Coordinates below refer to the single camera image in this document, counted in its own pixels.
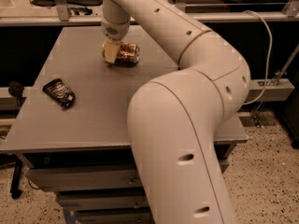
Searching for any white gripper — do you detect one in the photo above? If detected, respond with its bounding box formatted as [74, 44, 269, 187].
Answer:
[101, 17, 130, 63]

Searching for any orange soda can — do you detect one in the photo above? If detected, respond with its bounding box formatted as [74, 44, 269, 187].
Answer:
[102, 41, 140, 65]

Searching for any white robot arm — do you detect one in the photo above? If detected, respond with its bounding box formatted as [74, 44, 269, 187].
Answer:
[103, 0, 250, 224]

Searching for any black zebra-striped chip bag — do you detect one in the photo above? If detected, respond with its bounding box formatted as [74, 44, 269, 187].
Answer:
[42, 78, 76, 108]

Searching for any grey drawer cabinet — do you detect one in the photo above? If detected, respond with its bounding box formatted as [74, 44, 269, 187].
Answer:
[0, 25, 249, 224]

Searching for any black object on ledge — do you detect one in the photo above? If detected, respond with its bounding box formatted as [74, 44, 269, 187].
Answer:
[8, 81, 24, 106]

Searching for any top grey drawer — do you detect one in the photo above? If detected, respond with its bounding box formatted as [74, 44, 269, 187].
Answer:
[27, 155, 225, 191]

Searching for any grey drawer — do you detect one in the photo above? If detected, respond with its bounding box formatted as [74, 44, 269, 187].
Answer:
[75, 207, 155, 224]
[57, 189, 149, 211]
[27, 155, 225, 191]

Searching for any middle grey drawer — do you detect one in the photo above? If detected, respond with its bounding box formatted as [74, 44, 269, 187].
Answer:
[57, 189, 149, 211]

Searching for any bottom grey drawer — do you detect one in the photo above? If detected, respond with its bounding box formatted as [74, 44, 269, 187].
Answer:
[75, 207, 155, 224]

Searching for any black stand leg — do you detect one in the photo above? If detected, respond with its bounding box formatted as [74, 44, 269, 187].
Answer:
[10, 159, 22, 200]

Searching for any metal railing frame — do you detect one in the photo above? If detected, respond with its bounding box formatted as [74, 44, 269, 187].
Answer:
[0, 0, 299, 26]

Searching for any white cable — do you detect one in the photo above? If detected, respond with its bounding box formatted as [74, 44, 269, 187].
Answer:
[242, 10, 274, 106]

